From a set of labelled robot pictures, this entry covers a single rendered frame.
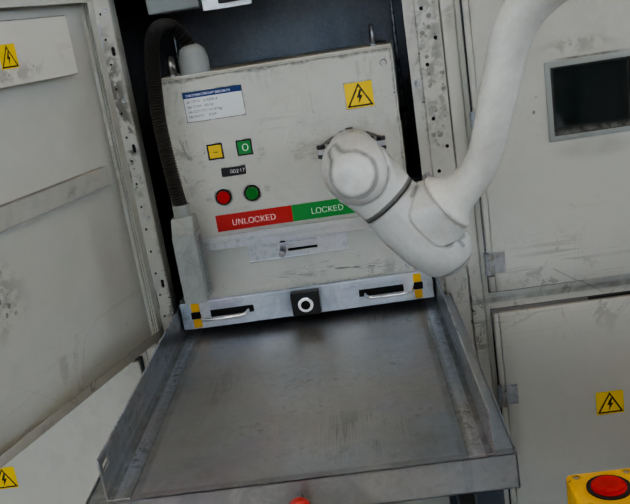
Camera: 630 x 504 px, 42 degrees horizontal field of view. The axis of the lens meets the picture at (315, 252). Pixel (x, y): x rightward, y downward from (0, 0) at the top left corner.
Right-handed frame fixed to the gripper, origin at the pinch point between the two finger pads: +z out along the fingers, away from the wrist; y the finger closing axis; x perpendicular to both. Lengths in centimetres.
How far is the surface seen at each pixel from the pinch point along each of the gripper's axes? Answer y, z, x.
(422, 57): 16.7, 7.9, 12.6
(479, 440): 12, -56, -38
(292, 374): -16.6, -23.7, -38.2
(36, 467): -83, 6, -66
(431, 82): 17.9, 7.9, 7.4
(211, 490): -27, -60, -38
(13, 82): -56, -20, 21
